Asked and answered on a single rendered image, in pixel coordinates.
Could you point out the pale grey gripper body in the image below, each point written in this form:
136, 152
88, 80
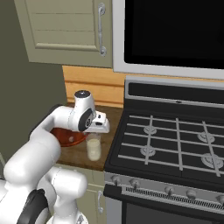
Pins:
100, 128

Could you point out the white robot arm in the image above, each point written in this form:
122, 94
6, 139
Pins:
43, 143

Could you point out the glass of lemonade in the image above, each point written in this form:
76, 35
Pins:
94, 148

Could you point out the pale ice cube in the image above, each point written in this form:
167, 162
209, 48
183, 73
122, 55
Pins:
71, 139

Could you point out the red-brown bowl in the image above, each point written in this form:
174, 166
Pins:
67, 140

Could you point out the silver range knob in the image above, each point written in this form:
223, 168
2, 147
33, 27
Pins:
169, 190
191, 194
116, 180
221, 200
135, 183

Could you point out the beige base cupboard door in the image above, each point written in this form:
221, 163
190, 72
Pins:
92, 186

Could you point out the black and silver range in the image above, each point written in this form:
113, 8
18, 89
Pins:
172, 145

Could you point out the white-framed black microwave oven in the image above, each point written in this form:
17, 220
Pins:
172, 32

